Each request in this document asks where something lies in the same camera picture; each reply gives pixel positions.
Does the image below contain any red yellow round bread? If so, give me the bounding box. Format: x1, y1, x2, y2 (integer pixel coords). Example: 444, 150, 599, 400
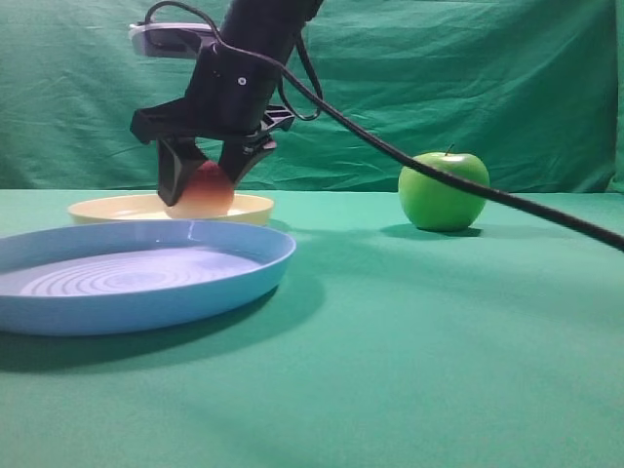
166, 161, 235, 218

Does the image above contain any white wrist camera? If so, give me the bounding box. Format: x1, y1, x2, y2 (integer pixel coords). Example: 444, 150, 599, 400
129, 22, 215, 59

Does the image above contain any yellow plastic plate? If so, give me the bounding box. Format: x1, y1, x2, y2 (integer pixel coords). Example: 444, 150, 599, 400
67, 194, 274, 225

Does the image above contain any green apple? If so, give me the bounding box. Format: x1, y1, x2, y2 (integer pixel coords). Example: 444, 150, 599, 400
398, 150, 489, 232

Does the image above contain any black cable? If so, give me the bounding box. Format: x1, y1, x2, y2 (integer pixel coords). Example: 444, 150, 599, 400
143, 0, 624, 253

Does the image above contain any blue plastic plate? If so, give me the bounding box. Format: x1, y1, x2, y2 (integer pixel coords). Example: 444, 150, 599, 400
1, 220, 296, 336

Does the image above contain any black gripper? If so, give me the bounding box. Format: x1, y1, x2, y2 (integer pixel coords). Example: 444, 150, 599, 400
131, 43, 294, 207

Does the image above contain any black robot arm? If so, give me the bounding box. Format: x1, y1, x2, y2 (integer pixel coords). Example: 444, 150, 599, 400
129, 1, 322, 207

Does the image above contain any green table cloth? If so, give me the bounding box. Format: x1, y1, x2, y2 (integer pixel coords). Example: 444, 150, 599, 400
1, 192, 623, 467

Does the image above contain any green backdrop cloth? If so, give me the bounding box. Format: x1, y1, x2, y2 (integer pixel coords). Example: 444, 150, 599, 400
1, 1, 623, 192

